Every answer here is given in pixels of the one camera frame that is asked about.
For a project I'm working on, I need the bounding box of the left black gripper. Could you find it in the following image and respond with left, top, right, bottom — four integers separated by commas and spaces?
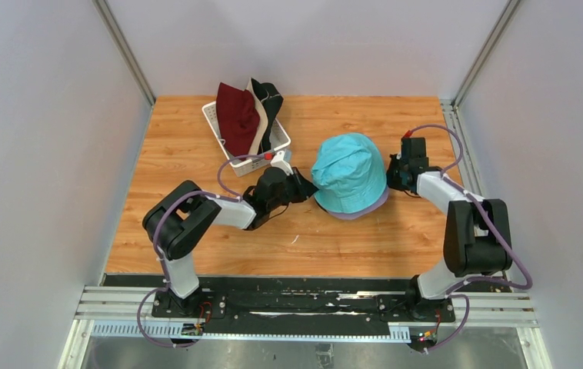
268, 168, 318, 212

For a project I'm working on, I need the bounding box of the teal hat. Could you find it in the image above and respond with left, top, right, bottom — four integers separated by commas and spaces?
311, 133, 388, 213

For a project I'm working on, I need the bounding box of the purple bucket hat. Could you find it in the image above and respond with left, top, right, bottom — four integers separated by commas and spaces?
327, 188, 389, 221

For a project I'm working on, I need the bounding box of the dark red hat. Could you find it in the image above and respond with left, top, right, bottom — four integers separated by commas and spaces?
215, 82, 260, 156

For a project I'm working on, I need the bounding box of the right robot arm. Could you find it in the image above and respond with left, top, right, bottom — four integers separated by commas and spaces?
387, 137, 513, 321

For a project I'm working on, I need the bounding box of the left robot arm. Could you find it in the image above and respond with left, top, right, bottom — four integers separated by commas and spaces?
142, 167, 318, 317

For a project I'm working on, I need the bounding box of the white perforated plastic basket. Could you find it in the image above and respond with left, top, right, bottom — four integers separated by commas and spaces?
202, 101, 292, 177

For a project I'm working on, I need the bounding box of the black hat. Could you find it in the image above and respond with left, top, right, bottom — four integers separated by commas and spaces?
247, 78, 284, 154

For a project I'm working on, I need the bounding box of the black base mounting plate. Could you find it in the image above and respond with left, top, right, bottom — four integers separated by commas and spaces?
102, 274, 455, 338

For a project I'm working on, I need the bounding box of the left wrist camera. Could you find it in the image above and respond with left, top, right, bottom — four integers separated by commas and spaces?
263, 150, 293, 175

